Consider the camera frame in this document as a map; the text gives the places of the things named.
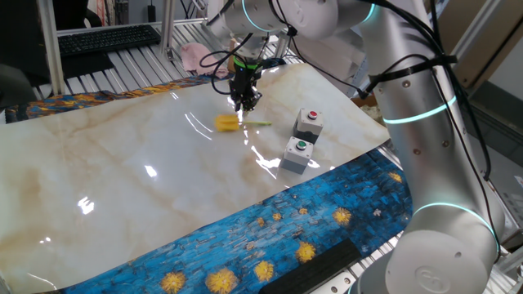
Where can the black power adapter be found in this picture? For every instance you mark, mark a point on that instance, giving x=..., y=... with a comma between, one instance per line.
x=151, y=14

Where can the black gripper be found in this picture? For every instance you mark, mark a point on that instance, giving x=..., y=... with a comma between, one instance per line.
x=244, y=81

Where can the yellow sponge brush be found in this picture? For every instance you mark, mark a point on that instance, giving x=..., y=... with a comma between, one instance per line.
x=226, y=123

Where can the red push button box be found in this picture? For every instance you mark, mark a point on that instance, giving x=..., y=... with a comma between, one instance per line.
x=306, y=128

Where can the pink fluffy cloth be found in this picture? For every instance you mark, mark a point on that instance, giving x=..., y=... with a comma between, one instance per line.
x=200, y=59

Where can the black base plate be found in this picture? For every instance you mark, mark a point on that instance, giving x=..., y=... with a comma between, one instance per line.
x=314, y=269

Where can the glossy marble pattern sheet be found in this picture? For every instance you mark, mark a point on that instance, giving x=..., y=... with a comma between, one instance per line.
x=122, y=163

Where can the green push button box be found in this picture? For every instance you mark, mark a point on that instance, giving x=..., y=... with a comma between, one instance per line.
x=295, y=157

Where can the aluminium frame post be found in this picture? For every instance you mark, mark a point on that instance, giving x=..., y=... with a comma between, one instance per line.
x=51, y=49
x=167, y=28
x=469, y=41

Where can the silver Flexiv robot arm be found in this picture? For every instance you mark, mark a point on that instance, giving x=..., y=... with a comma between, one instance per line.
x=429, y=143

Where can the black flat pad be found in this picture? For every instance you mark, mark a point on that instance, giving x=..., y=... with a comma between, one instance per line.
x=88, y=65

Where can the large brown cardboard box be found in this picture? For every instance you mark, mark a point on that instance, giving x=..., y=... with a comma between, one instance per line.
x=482, y=65

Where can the black computer monitor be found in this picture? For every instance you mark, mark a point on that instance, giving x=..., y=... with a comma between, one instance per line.
x=20, y=36

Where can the blue starry painting cloth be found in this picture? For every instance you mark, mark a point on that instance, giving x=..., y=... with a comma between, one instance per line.
x=327, y=212

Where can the black computer keyboard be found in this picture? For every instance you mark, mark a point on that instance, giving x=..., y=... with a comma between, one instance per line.
x=108, y=39

